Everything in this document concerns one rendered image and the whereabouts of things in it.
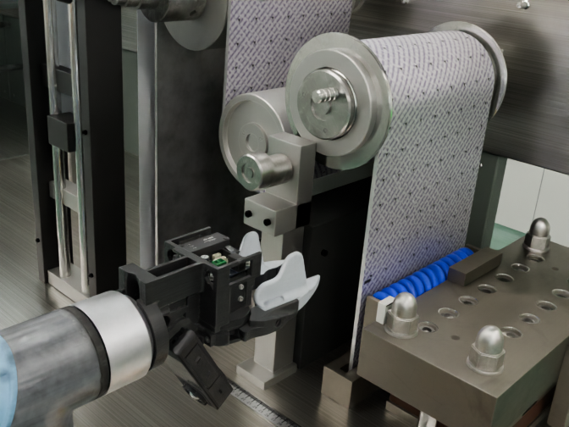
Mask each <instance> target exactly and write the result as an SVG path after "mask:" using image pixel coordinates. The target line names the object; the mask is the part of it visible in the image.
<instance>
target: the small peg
mask: <svg viewBox="0 0 569 427"><path fill-rule="evenodd" d="M337 97H338V91H337V89H336V88H334V87H329V88H324V89H319V90H315V91H313V93H312V100H313V101H314V102H315V103H326V102H330V101H334V100H336V99H337Z"/></svg>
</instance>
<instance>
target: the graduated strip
mask: <svg viewBox="0 0 569 427"><path fill-rule="evenodd" d="M225 376H226V375H225ZM226 378H227V379H226V380H227V381H228V382H229V383H230V385H231V386H232V388H233V389H234V390H232V392H231V393H230V394H229V395H230V396H232V397H233V398H234V399H236V400H237V401H239V402H240V403H242V404H243V405H245V406H246V407H248V408H250V410H252V411H253V412H254V413H256V414H258V415H259V416H260V417H262V418H263V419H265V420H267V421H268V422H269V423H270V424H272V425H273V426H275V427H301V426H300V425H298V424H297V423H295V422H294V421H292V420H291V419H289V418H287V417H286V416H284V415H283V414H282V413H280V412H279V411H277V410H276V409H274V408H273V407H271V406H270V405H268V404H267V403H266V402H264V401H263V400H261V399H260V398H258V397H257V396H255V395H253V394H252V393H250V392H249V391H248V390H246V389H245V388H243V387H242V386H240V385H238V384H237V383H235V382H234V381H233V380H232V379H230V378H229V377H227V376H226Z"/></svg>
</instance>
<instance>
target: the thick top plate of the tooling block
mask: <svg viewBox="0 0 569 427"><path fill-rule="evenodd" d="M524 240H525V236H523V237H521V238H520V239H518V240H516V241H514V242H512V243H511V244H509V245H508V246H506V247H503V248H502V249H500V250H499V252H503V253H502V258H501V262H500V265H499V266H497V267H495V268H494V269H491V270H490V271H489V272H487V273H486V274H483V275H482V276H480V277H478V278H477V279H476V280H474V281H472V282H470V283H469V284H467V285H465V286H461V285H458V284H456V283H454V282H452V281H450V280H446V281H444V282H443V283H441V284H439V285H437V286H435V287H434V288H432V289H431V290H429V291H426V292H425V293H423V294H422V295H420V296H419V297H416V300H417V314H418V315H419V320H418V326H417V327H418V334H417V336H415V337H414V338H411V339H400V338H396V337H393V336H392V335H389V334H388V333H387V332H386V331H385V330H384V324H380V323H379V322H377V321H374V322H372V323H371V324H369V325H367V326H366V327H364V328H362V339H361V345H360V352H359V359H358V366H357V374H358V375H360V376H361V377H362V378H364V379H366V380H368V381H370V382H372V383H373V384H375V385H377V386H378V387H380V388H382V389H384V390H385V391H387V392H388V393H390V394H392V395H394V396H395V397H398V398H400V399H401V400H402V401H404V402H406V403H408V404H410V405H412V406H413V407H415V408H417V409H418V410H420V411H422V412H424V413H426V414H427V415H429V416H430V417H432V418H434V419H436V420H438V421H439V422H441V423H442V424H445V425H447V426H448V427H509V426H510V425H511V424H512V423H513V422H514V421H515V420H516V419H517V418H518V417H519V416H520V415H522V414H523V413H524V412H525V411H526V410H527V409H528V408H529V407H530V406H531V405H532V404H533V403H534V402H535V401H536V400H537V399H538V398H539V397H541V396H542V395H543V394H544V393H545V392H546V391H547V390H548V389H549V388H550V387H551V386H552V385H553V384H554V383H555V382H556V381H557V380H558V378H559V375H560V371H561V365H562V362H563V359H564V356H565V352H566V346H567V343H568V342H569V247H565V246H562V245H560V244H558V243H555V242H552V241H551V242H550V245H549V247H550V250H549V251H548V252H545V253H538V252H531V251H529V250H527V249H525V248H524V247H523V246H522V243H523V242H524ZM486 325H494V326H496V327H498V328H499V329H500V330H501V332H502V334H503V336H504V346H503V349H504V350H505V358H504V362H503V365H504V370H503V372H502V373H501V374H499V375H496V376H487V375H482V374H478V373H476V372H474V371H473V370H471V369H470V368H469V367H468V366H467V357H468V356H469V353H470V349H471V345H472V344H473V343H474V342H475V341H476V337H477V334H478V332H479V331H480V330H481V329H482V328H483V327H484V326H486Z"/></svg>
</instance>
